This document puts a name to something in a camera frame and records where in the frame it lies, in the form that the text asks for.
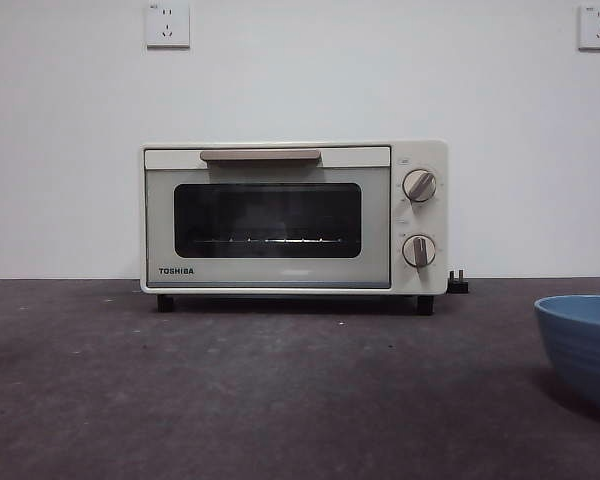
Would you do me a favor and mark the beige oven door handle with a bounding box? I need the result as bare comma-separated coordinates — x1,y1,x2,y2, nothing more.
200,148,322,164

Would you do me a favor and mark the glass-window oven door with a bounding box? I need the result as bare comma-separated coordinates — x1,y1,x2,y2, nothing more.
143,145,393,290

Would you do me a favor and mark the blue bowl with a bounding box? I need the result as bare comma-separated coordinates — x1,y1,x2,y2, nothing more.
533,294,600,419

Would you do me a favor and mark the beige oven control knob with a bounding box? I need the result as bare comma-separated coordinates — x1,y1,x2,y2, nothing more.
402,169,438,203
402,233,437,268

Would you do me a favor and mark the cream Toshiba toaster oven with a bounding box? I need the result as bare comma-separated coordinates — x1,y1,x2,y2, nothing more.
138,138,450,297

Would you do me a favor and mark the black power plug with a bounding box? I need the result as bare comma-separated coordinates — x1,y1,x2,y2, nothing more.
447,270,472,294

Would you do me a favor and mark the metal oven wire rack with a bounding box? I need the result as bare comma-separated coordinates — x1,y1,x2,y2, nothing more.
192,234,344,247

